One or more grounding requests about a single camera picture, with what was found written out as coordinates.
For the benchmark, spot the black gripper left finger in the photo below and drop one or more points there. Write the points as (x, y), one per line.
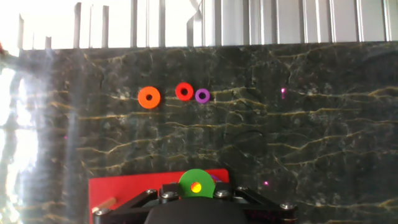
(130, 202)

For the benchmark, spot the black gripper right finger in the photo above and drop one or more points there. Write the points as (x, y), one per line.
(267, 205)

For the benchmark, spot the red Hanoi base with pegs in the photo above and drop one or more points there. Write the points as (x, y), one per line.
(124, 186)

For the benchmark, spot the black marble pattern mat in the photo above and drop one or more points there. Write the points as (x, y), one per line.
(280, 140)

